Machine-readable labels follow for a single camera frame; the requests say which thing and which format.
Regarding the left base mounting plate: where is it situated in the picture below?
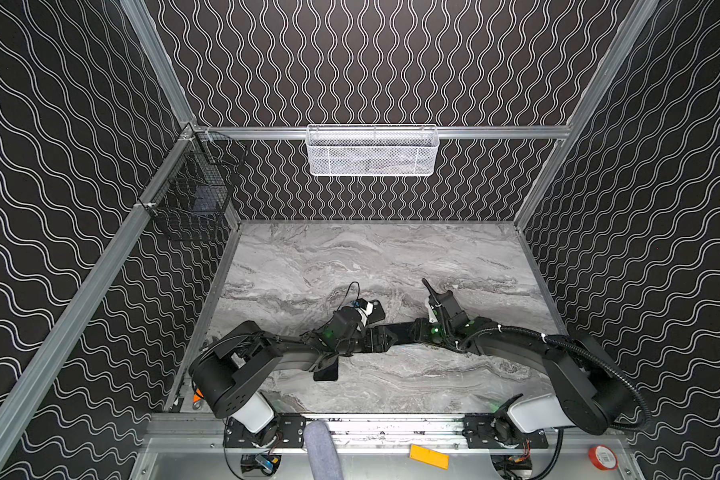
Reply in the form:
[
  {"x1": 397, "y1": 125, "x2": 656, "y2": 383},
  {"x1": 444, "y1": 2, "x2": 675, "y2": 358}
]
[{"x1": 223, "y1": 413, "x2": 307, "y2": 449}]

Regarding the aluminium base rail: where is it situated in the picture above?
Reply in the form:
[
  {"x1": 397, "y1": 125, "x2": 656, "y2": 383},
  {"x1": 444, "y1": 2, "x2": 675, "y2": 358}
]
[{"x1": 149, "y1": 412, "x2": 625, "y2": 452}]

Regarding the base mounting plate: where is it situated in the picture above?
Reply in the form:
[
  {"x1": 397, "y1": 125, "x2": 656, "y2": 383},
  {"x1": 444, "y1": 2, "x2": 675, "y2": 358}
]
[
  {"x1": 462, "y1": 414, "x2": 549, "y2": 450},
  {"x1": 223, "y1": 413, "x2": 307, "y2": 449}
]

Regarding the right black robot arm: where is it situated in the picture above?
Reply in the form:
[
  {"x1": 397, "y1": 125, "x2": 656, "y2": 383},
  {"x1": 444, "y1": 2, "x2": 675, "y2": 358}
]
[{"x1": 409, "y1": 318, "x2": 647, "y2": 435}]

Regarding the blue phone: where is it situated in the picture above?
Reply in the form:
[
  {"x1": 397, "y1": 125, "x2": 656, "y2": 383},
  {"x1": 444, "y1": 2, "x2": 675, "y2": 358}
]
[{"x1": 386, "y1": 322, "x2": 423, "y2": 346}]

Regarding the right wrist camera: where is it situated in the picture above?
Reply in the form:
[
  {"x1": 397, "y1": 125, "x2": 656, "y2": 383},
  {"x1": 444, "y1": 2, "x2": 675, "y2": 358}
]
[{"x1": 422, "y1": 278, "x2": 470, "y2": 329}]

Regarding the red tape roll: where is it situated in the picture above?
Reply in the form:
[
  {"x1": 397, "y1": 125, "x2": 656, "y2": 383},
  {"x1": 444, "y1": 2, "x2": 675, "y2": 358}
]
[{"x1": 588, "y1": 445, "x2": 619, "y2": 471}]

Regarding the black wire basket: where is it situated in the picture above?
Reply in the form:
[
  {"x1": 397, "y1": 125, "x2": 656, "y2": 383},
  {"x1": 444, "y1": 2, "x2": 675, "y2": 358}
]
[{"x1": 146, "y1": 130, "x2": 250, "y2": 244}]

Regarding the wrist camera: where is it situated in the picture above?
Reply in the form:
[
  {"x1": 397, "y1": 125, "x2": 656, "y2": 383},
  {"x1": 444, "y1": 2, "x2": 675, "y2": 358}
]
[
  {"x1": 350, "y1": 298, "x2": 375, "y2": 321},
  {"x1": 422, "y1": 278, "x2": 470, "y2": 329}
]

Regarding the grey cloth roll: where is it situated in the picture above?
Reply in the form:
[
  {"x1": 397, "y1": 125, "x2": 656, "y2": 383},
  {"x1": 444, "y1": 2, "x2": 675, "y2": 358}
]
[{"x1": 304, "y1": 421, "x2": 344, "y2": 480}]

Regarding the white mesh basket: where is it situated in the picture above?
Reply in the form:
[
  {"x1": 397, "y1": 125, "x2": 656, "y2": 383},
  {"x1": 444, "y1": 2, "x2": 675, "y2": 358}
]
[{"x1": 305, "y1": 124, "x2": 440, "y2": 177}]

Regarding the black phone screen up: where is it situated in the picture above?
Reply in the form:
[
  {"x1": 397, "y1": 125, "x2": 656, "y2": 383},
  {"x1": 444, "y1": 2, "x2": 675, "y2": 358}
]
[{"x1": 313, "y1": 359, "x2": 339, "y2": 382}]

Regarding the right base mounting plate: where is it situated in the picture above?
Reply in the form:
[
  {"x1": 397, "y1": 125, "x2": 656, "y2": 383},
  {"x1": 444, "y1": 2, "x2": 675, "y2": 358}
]
[{"x1": 462, "y1": 414, "x2": 549, "y2": 450}]

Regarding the yellow card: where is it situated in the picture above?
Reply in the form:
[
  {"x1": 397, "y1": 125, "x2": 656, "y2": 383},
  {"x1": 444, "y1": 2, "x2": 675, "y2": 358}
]
[{"x1": 409, "y1": 445, "x2": 450, "y2": 470}]

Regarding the black phone case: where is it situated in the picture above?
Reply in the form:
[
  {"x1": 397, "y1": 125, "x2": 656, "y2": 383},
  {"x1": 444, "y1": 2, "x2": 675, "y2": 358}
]
[{"x1": 364, "y1": 300, "x2": 386, "y2": 325}]

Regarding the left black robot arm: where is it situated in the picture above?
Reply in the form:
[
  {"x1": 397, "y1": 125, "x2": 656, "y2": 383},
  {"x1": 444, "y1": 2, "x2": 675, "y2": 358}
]
[{"x1": 189, "y1": 299, "x2": 399, "y2": 435}]

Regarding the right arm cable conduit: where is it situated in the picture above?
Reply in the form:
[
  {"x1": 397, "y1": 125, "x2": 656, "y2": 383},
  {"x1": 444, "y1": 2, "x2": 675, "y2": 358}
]
[{"x1": 485, "y1": 329, "x2": 652, "y2": 433}]

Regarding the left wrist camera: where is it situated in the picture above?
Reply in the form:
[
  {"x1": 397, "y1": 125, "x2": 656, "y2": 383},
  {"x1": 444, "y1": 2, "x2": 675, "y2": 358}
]
[{"x1": 350, "y1": 298, "x2": 375, "y2": 321}]

